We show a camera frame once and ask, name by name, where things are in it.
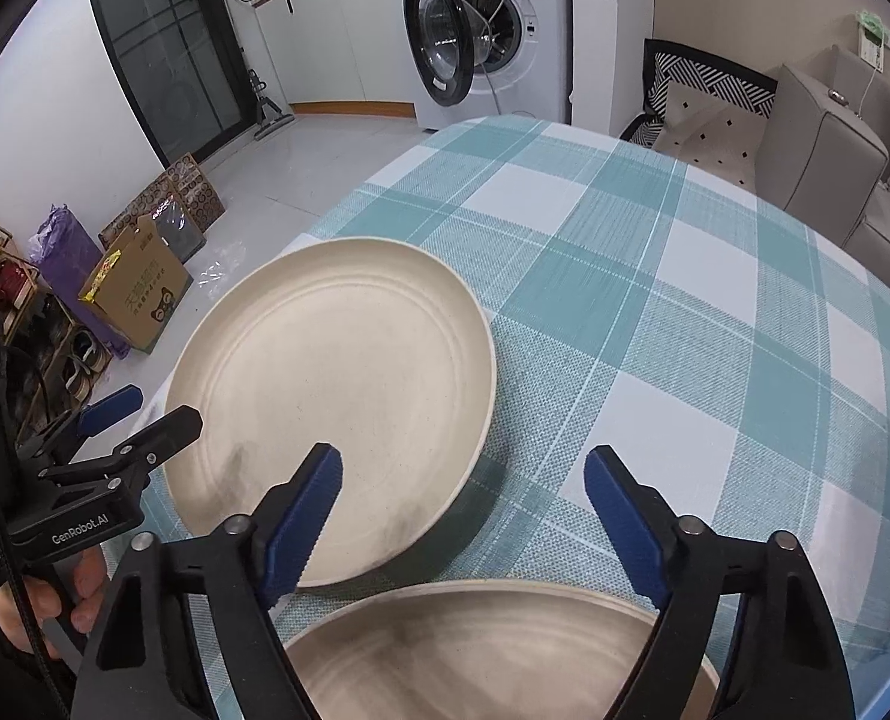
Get black cable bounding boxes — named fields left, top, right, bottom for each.
left=0, top=420, right=71, bottom=713

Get black white patterned cushion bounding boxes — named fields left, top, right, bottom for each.
left=620, top=37, right=780, bottom=192

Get white washing machine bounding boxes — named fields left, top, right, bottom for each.
left=383, top=0, right=573, bottom=128

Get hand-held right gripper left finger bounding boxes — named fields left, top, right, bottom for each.
left=70, top=442, right=345, bottom=720

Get printed cardboard box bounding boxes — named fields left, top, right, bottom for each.
left=77, top=214, right=195, bottom=353

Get stick vacuum cleaner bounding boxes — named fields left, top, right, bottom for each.
left=216, top=0, right=296, bottom=140

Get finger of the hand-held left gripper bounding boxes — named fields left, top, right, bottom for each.
left=14, top=384, right=145, bottom=460
left=38, top=405, right=205, bottom=502

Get white lower kitchen cabinets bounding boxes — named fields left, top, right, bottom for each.
left=254, top=0, right=416, bottom=117

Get person's left hand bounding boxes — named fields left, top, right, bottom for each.
left=0, top=546, right=109, bottom=653

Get dark glass door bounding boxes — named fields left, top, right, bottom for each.
left=81, top=0, right=255, bottom=158

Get grey sofa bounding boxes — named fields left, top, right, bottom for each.
left=756, top=45, right=890, bottom=278

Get teal checked tablecloth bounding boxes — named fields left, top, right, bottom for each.
left=141, top=116, right=890, bottom=720

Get beige diamond-print pillow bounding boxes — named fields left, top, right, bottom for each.
left=651, top=79, right=772, bottom=188

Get purple bag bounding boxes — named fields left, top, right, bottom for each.
left=29, top=204, right=131, bottom=361

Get wooden shoe rack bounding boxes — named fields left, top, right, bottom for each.
left=0, top=199, right=116, bottom=406

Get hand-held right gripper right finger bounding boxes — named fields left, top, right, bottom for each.
left=584, top=444, right=858, bottom=720

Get beige round plate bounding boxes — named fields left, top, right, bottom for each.
left=162, top=238, right=498, bottom=590
left=280, top=580, right=722, bottom=720

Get black white geometric pillow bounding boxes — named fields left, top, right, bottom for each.
left=651, top=51, right=777, bottom=121

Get brown circle-patterned boxes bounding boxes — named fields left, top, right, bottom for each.
left=98, top=152, right=226, bottom=256

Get green and white wall device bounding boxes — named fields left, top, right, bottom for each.
left=852, top=9, right=890, bottom=57

